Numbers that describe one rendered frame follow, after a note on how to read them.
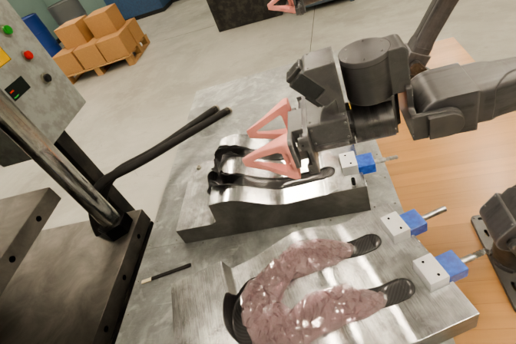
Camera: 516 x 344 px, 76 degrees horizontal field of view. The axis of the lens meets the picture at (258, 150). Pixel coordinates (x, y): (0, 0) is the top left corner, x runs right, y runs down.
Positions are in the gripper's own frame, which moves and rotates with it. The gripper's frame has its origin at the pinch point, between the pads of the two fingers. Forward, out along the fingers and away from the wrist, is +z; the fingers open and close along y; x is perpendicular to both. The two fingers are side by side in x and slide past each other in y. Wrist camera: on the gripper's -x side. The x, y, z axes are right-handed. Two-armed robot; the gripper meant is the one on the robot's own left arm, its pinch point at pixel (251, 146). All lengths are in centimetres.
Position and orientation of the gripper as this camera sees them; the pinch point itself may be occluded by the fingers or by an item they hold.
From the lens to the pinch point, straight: 48.2
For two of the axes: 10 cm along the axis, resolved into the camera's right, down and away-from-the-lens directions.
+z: -9.3, 2.1, 2.8
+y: -0.7, 6.6, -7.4
